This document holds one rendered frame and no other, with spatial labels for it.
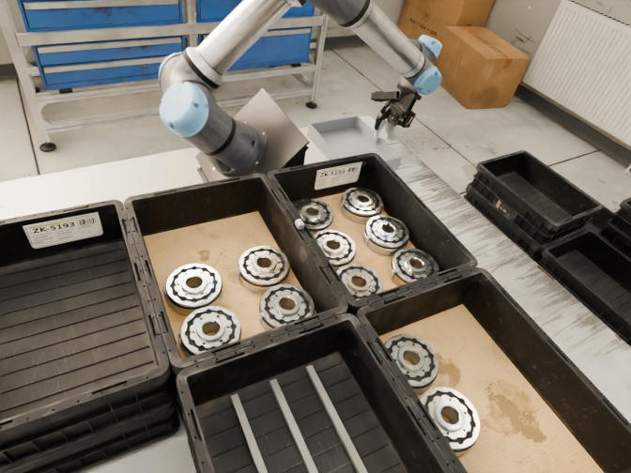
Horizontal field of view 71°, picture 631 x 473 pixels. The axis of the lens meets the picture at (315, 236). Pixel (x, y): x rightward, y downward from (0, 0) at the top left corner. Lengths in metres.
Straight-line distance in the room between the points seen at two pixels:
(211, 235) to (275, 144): 0.31
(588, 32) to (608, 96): 0.46
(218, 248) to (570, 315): 0.89
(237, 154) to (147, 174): 0.34
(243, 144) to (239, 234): 0.26
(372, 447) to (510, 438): 0.24
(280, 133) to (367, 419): 0.72
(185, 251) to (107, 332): 0.22
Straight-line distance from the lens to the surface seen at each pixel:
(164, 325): 0.74
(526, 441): 0.88
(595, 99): 3.77
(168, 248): 0.97
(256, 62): 2.90
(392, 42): 1.18
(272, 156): 1.14
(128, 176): 1.38
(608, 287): 2.01
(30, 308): 0.94
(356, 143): 1.58
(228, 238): 0.98
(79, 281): 0.95
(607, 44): 3.73
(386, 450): 0.77
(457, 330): 0.93
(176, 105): 1.10
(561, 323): 1.27
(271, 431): 0.75
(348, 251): 0.95
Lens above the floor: 1.53
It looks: 44 degrees down
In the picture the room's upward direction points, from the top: 11 degrees clockwise
